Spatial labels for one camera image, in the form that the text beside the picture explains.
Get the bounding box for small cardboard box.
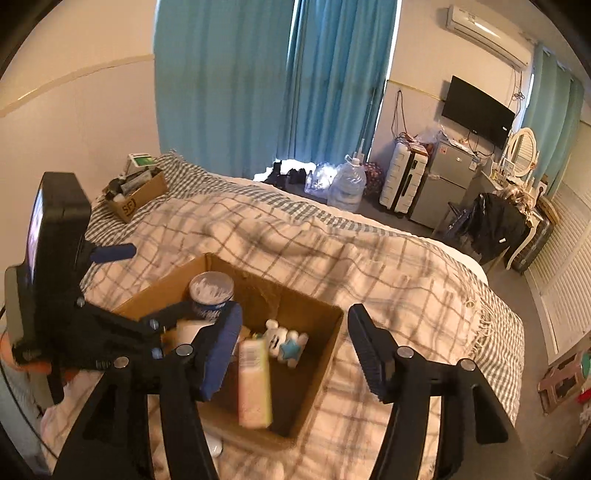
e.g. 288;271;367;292
104;172;168;223

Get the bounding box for large clear water jug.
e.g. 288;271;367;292
328;154;368;213

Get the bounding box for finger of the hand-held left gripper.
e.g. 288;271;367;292
85;244;138;266
69;300;241;370

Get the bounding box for white oval mirror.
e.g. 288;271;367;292
506;128;539;178

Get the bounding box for grey small fridge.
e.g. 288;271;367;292
409;141;481;230

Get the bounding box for white window shutters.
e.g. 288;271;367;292
526;185;591;365

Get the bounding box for wall cables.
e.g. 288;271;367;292
392;90;407;139

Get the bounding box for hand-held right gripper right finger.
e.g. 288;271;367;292
347;303;511;480

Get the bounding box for white dressing table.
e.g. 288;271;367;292
480;171;555;271

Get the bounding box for narrow blue curtain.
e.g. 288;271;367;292
522;41;585;185

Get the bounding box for floral bag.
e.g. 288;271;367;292
362;161;384;200

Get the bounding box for orange cloth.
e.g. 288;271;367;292
0;332;51;376

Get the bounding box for blue checkered bed sheet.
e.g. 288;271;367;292
88;150;527;462

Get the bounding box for grey tube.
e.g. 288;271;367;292
121;170;163;190

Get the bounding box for large cardboard box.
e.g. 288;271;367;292
113;253;345;450

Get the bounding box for round lidded jar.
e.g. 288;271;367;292
188;272;235;321

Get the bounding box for pale yellow-green bottle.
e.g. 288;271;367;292
237;339;274;429

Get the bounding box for brown trunk suitcase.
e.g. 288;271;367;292
512;217;555;273

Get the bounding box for wide blue curtain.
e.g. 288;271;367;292
277;0;399;167
154;0;296;178

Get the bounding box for white suitcase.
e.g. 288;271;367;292
379;138;430;214

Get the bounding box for black jacket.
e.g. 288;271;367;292
468;193;527;264

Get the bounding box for black wall television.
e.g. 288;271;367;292
442;76;516;149

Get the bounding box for black shoes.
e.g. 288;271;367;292
263;161;308;188

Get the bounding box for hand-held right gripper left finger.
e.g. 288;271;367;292
51;302;244;480

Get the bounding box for white toy with blue star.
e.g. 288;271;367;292
263;318;309;370

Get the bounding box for pack of plastic bottles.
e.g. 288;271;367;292
305;161;345;197

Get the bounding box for green and white box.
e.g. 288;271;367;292
127;154;157;174

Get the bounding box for clear plastic bag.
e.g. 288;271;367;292
416;129;451;148

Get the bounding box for white air conditioner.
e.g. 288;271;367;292
447;4;532;70

